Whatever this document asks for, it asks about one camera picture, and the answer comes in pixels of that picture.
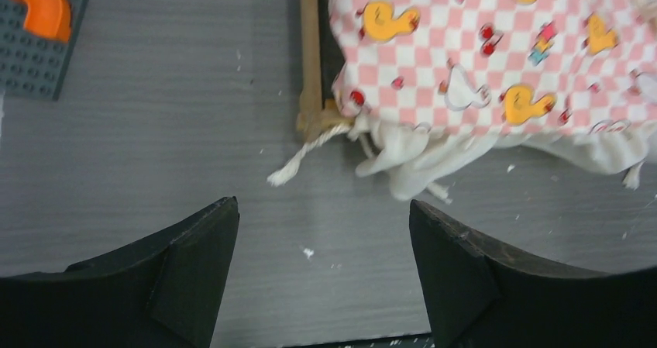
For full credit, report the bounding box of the grey building baseplate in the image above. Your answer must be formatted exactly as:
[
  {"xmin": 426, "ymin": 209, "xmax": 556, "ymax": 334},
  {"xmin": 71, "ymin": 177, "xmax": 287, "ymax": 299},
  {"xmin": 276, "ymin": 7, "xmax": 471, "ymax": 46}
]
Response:
[{"xmin": 1, "ymin": 0, "xmax": 88, "ymax": 101}]

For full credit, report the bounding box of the white tie string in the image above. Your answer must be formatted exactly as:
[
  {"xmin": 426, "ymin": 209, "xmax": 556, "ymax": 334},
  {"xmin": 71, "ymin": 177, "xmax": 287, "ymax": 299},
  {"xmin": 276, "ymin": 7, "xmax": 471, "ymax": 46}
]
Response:
[
  {"xmin": 622, "ymin": 160, "xmax": 646, "ymax": 191},
  {"xmin": 267, "ymin": 123, "xmax": 355, "ymax": 188}
]

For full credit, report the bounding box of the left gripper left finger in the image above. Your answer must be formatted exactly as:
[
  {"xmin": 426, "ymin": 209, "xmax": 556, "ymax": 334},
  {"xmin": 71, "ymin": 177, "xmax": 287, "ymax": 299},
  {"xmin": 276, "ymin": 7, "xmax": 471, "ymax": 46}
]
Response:
[{"xmin": 1, "ymin": 197, "xmax": 240, "ymax": 347}]

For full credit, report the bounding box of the pink checkered duck mattress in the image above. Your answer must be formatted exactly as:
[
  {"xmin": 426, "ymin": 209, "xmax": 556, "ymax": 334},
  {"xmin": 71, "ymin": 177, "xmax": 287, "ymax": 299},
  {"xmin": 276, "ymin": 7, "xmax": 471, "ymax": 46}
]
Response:
[{"xmin": 328, "ymin": 0, "xmax": 656, "ymax": 200}]

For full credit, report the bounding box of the orange curved toy block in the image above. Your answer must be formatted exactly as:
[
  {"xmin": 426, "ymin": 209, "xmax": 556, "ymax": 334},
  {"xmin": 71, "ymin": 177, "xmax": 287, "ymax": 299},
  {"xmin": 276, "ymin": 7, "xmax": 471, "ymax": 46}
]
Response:
[{"xmin": 17, "ymin": 0, "xmax": 71, "ymax": 43}]

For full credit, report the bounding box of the wooden pet bed frame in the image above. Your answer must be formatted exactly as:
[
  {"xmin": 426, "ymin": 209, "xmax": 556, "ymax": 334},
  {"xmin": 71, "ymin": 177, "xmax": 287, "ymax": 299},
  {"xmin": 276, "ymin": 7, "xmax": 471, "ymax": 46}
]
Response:
[{"xmin": 297, "ymin": 0, "xmax": 353, "ymax": 142}]

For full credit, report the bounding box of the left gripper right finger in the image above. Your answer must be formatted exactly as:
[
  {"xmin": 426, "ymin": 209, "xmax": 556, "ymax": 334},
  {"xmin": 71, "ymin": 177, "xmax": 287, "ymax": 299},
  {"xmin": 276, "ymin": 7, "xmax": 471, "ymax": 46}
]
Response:
[{"xmin": 409, "ymin": 200, "xmax": 656, "ymax": 347}]

